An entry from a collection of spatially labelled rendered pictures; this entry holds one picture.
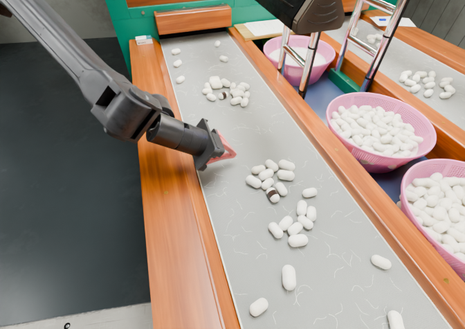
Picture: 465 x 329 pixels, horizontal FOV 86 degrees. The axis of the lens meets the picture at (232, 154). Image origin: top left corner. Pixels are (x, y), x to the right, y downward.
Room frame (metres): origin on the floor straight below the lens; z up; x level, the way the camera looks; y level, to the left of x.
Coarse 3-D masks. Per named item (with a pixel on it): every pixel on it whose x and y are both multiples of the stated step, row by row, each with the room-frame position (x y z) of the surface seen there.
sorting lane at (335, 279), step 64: (192, 64) 0.87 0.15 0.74; (256, 128) 0.51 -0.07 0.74; (256, 192) 0.31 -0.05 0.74; (320, 192) 0.31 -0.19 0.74; (256, 256) 0.17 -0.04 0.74; (320, 256) 0.17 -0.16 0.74; (384, 256) 0.17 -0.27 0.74; (256, 320) 0.07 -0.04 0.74; (320, 320) 0.07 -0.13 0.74; (384, 320) 0.07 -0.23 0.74
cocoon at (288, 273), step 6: (282, 270) 0.14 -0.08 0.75; (288, 270) 0.14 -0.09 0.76; (294, 270) 0.14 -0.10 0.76; (282, 276) 0.13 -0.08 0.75; (288, 276) 0.13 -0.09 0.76; (294, 276) 0.13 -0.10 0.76; (282, 282) 0.12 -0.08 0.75; (288, 282) 0.12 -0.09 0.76; (294, 282) 0.12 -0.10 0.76; (288, 288) 0.11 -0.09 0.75
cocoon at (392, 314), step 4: (388, 312) 0.08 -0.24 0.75; (392, 312) 0.08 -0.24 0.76; (396, 312) 0.08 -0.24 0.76; (388, 316) 0.08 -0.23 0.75; (392, 316) 0.08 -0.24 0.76; (396, 316) 0.08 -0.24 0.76; (400, 316) 0.08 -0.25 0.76; (392, 320) 0.07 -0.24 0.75; (396, 320) 0.07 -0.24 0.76; (400, 320) 0.07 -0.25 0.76; (392, 324) 0.07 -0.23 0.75; (396, 324) 0.07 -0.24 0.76; (400, 324) 0.07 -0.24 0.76; (392, 328) 0.06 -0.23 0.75; (396, 328) 0.06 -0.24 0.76; (400, 328) 0.06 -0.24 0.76; (404, 328) 0.06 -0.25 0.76
